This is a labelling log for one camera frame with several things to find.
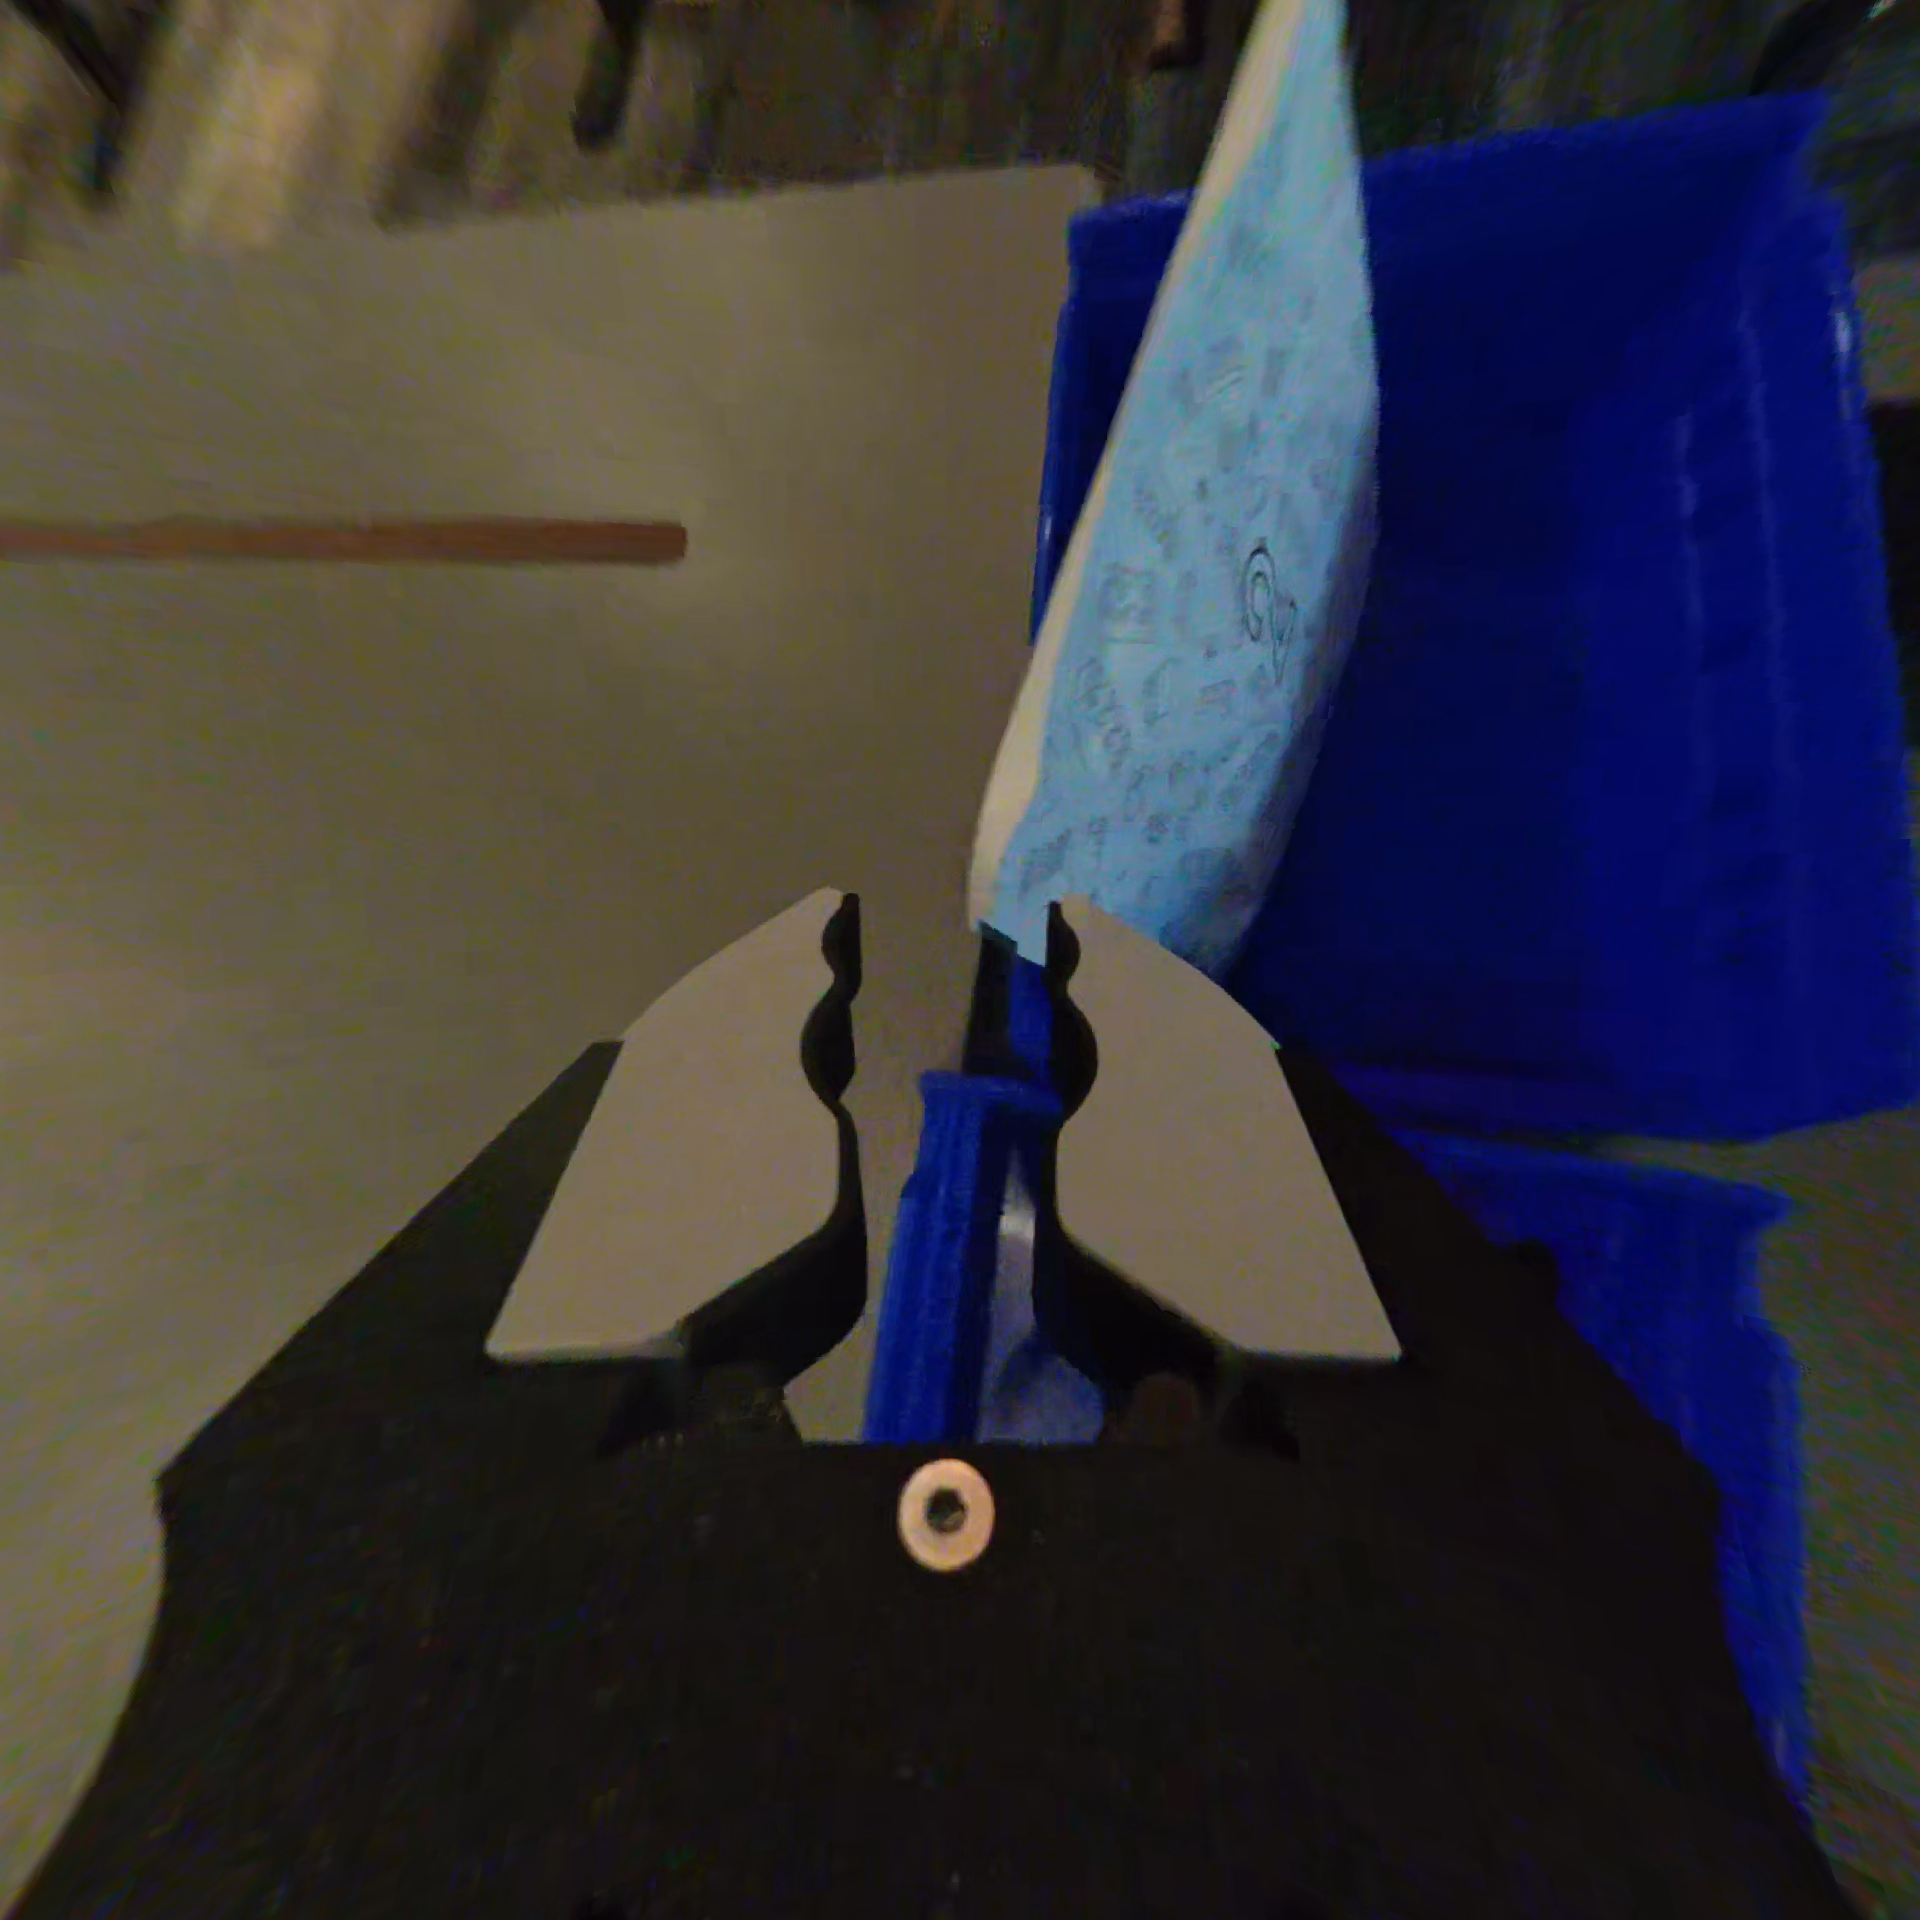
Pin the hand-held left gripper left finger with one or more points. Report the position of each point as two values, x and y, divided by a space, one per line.
691 1184

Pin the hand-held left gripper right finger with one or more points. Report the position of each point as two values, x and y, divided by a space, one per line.
1230 1184

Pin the white brick-print paper bag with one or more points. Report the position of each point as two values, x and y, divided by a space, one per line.
1230 524

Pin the grey desk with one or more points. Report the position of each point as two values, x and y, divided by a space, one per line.
375 825

